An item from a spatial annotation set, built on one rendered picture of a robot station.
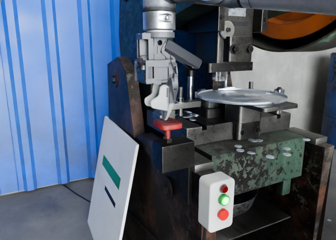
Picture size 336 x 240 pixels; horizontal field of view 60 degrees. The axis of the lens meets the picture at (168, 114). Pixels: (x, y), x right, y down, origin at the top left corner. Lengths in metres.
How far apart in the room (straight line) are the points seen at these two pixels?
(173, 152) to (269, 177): 0.40
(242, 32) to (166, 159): 0.52
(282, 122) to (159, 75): 0.59
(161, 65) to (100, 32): 1.41
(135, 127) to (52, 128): 0.98
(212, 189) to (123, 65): 0.70
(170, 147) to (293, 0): 0.42
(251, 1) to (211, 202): 0.47
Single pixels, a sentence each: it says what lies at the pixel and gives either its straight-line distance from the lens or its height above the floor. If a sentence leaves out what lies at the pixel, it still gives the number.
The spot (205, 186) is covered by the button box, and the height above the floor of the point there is 0.61.
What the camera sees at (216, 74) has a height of 0.85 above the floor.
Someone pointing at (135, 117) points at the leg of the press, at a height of 0.67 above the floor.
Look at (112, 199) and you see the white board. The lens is 1.33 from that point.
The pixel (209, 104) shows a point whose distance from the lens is 1.02.
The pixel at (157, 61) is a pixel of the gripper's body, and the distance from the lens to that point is 0.66.
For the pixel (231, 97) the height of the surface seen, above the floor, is 0.79.
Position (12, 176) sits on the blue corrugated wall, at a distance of 2.15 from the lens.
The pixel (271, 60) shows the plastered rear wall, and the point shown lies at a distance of 2.94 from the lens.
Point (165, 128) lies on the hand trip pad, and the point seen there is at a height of 0.75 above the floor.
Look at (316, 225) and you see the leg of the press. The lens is 1.22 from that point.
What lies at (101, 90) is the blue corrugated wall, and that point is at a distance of 2.07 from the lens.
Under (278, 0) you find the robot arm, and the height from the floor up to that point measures 1.03.
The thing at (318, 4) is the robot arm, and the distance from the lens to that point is 0.63.
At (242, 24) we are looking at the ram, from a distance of 1.04.
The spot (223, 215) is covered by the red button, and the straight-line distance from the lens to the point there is 0.77.
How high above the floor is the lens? 0.95
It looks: 13 degrees down
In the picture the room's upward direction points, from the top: straight up
